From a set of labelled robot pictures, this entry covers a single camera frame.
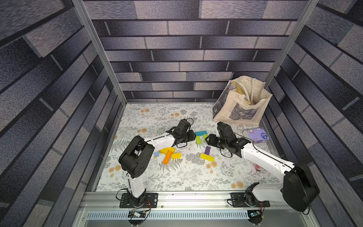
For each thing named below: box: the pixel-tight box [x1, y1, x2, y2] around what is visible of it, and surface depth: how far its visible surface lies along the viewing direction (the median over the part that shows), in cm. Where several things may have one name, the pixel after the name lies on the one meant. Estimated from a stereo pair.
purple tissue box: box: [245, 127, 270, 144], surface depth 95 cm
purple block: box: [204, 146, 211, 156], surface depth 94 cm
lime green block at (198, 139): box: [195, 135, 202, 145], surface depth 99 cm
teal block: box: [194, 130, 208, 136], surface depth 103 cm
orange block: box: [162, 150, 173, 165], surface depth 91 cm
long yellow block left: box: [158, 147, 176, 155], surface depth 94 cm
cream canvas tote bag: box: [212, 75, 273, 126], surface depth 97 cm
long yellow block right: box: [199, 153, 215, 163], surface depth 91 cm
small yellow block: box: [171, 152, 182, 160], surface depth 92 cm
